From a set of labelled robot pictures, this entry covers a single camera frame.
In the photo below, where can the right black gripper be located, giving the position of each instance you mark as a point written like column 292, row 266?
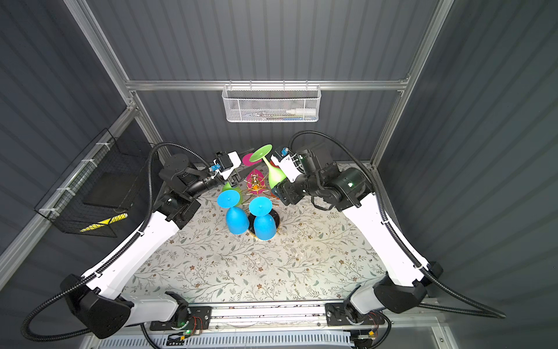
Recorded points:
column 283, row 191

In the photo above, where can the light green wine glass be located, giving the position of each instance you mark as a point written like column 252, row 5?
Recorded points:
column 275, row 175

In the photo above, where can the blue wine glass front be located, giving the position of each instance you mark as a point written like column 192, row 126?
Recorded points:
column 264, row 224

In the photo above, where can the blue wine glass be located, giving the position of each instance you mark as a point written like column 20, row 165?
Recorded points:
column 264, row 224
column 236, row 220

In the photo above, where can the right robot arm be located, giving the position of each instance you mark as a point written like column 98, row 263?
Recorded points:
column 315, row 174

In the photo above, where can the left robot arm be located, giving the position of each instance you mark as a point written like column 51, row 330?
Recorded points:
column 97, row 297

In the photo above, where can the gold wine glass rack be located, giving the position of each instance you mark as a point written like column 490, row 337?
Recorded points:
column 274, row 213

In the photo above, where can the pink wine glass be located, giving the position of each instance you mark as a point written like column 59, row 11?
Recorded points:
column 255, row 182

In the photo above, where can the blue wine glass left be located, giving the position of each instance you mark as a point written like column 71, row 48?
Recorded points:
column 236, row 220

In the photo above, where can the floral table mat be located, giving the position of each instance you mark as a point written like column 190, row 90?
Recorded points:
column 315, row 255

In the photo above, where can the white marker in basket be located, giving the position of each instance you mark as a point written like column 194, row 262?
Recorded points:
column 302, row 112

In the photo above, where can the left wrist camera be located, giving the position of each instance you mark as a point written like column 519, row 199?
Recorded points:
column 225, row 164

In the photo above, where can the white wire mesh basket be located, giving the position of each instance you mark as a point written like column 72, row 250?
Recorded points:
column 267, row 103

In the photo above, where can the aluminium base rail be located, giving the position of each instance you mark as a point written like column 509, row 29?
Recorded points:
column 236, row 323

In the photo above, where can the black wire basket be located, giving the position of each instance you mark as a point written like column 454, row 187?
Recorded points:
column 106, row 195

